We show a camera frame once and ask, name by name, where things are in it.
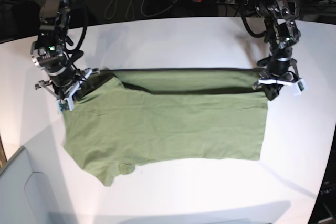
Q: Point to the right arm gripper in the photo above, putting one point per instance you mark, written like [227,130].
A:
[64,83]

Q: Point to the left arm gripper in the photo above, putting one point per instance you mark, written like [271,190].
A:
[277,74]

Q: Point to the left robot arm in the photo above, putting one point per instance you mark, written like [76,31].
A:
[281,32]

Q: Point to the green T-shirt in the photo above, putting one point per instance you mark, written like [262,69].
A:
[125,119]

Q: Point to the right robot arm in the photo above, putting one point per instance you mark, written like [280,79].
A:
[55,53]

